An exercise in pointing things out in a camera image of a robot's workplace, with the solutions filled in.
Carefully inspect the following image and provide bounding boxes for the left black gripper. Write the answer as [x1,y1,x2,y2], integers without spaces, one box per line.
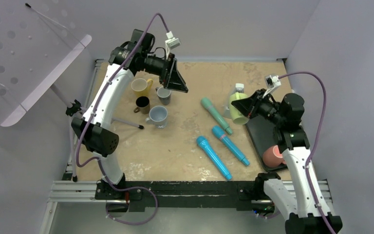
[142,53,188,93]

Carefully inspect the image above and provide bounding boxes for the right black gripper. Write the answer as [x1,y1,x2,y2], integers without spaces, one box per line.
[232,88,285,126]

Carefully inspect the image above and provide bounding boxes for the green cup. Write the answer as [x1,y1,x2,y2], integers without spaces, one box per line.
[229,92,249,125]

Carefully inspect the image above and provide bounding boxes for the dark blue-grey mug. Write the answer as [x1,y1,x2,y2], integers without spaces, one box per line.
[155,87,171,105]

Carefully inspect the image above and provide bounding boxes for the yellow cup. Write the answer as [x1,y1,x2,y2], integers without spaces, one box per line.
[131,78,153,98]

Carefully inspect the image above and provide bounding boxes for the light grey mug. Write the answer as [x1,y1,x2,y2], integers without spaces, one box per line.
[145,105,168,129]

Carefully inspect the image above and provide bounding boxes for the brown mug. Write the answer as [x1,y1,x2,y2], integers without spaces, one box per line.
[133,96,150,114]

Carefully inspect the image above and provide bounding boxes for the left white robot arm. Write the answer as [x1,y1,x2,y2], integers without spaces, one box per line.
[71,29,188,199]

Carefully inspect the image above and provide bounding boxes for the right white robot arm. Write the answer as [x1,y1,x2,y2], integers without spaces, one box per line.
[231,89,343,234]

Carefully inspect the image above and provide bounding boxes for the pink mug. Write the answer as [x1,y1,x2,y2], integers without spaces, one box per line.
[262,145,286,168]

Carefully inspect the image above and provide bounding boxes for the black tray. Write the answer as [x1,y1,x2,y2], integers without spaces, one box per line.
[245,116,287,173]

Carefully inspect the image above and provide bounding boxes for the blue microphone pink band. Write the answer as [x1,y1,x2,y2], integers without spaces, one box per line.
[211,126,250,166]

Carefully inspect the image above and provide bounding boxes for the green toy microphone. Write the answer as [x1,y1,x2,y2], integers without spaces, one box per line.
[200,97,233,135]

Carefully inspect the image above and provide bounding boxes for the blue toy microphone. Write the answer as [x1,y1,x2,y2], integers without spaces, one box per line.
[196,136,232,180]

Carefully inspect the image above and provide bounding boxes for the black base bar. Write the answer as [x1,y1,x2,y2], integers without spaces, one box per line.
[94,180,275,215]

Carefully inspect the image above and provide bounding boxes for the white music stand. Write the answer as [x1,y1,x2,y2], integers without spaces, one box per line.
[0,2,145,182]

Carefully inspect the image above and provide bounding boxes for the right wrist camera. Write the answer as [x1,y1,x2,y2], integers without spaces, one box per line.
[263,75,281,98]

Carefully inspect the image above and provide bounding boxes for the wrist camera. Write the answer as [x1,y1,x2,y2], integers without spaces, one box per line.
[165,31,181,59]
[263,75,281,98]

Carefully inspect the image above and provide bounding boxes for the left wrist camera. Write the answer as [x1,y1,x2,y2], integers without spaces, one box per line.
[165,31,181,59]

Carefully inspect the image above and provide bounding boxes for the aluminium frame rail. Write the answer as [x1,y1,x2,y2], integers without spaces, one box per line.
[40,173,342,234]

